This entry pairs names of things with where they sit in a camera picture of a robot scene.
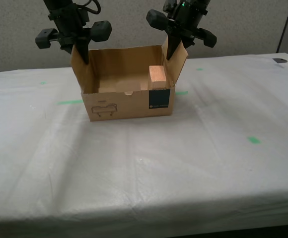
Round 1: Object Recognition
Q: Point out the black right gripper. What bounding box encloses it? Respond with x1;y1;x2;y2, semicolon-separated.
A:
145;9;218;60

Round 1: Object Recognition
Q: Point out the white plastic table sheet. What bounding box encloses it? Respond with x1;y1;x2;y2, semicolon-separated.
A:
0;52;288;238

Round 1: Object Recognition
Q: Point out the grey fabric cubicle partition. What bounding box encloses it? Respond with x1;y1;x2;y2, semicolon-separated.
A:
0;0;288;74

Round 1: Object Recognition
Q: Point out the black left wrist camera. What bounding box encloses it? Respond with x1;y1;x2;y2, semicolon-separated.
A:
74;6;90;25

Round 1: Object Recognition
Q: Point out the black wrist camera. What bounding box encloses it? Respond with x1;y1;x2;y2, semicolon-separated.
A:
74;6;90;25
162;0;178;14

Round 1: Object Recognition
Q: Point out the brown cardboard box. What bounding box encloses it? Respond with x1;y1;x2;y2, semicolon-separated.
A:
71;37;189;122

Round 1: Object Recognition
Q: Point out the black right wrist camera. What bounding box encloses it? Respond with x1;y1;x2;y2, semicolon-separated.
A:
162;0;178;14

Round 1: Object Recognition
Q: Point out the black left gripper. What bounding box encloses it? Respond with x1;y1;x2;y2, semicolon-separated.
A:
35;7;113;65

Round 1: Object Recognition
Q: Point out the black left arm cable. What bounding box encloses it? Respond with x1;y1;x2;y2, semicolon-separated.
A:
76;0;102;15

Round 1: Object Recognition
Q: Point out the light wooden block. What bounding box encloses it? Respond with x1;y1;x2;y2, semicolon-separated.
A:
148;64;167;90

